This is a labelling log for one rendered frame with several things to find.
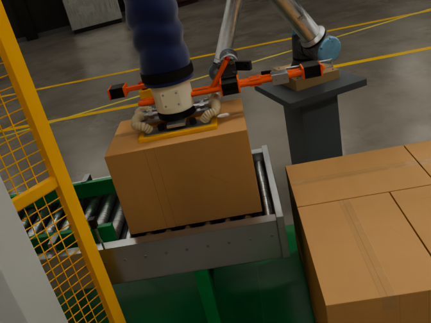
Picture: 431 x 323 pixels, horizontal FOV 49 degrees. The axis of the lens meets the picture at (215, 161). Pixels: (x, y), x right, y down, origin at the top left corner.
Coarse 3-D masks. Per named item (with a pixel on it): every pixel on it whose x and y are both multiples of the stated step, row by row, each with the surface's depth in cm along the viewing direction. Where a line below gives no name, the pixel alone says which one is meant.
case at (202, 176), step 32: (128, 128) 217; (224, 128) 194; (128, 160) 194; (160, 160) 194; (192, 160) 194; (224, 160) 194; (128, 192) 201; (160, 192) 201; (192, 192) 201; (224, 192) 201; (256, 192) 201; (128, 224) 208; (160, 224) 208
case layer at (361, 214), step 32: (320, 160) 238; (352, 160) 231; (384, 160) 225; (416, 160) 220; (320, 192) 211; (352, 192) 206; (384, 192) 202; (416, 192) 196; (320, 224) 190; (352, 224) 186; (384, 224) 182; (416, 224) 178; (320, 256) 173; (352, 256) 169; (384, 256) 166; (416, 256) 163; (320, 288) 159; (352, 288) 155; (384, 288) 153; (416, 288) 150; (320, 320) 187; (352, 320) 154; (384, 320) 154; (416, 320) 154
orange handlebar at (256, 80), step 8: (288, 72) 200; (296, 72) 196; (240, 80) 202; (248, 80) 201; (256, 80) 198; (264, 80) 197; (272, 80) 197; (128, 88) 228; (136, 88) 228; (200, 88) 203; (208, 88) 200; (216, 88) 199; (192, 96) 201; (144, 104) 202; (152, 104) 203
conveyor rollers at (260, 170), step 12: (264, 180) 231; (264, 192) 220; (60, 204) 251; (96, 204) 246; (108, 204) 241; (120, 204) 238; (264, 204) 211; (24, 216) 248; (60, 216) 243; (108, 216) 235; (120, 216) 228; (252, 216) 206; (36, 228) 235; (48, 228) 231; (120, 228) 221; (168, 228) 209
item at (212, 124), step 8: (192, 120) 197; (200, 120) 201; (216, 120) 199; (160, 128) 199; (176, 128) 198; (184, 128) 196; (192, 128) 196; (200, 128) 195; (208, 128) 195; (216, 128) 195; (144, 136) 198; (152, 136) 197; (160, 136) 196; (168, 136) 196; (176, 136) 196
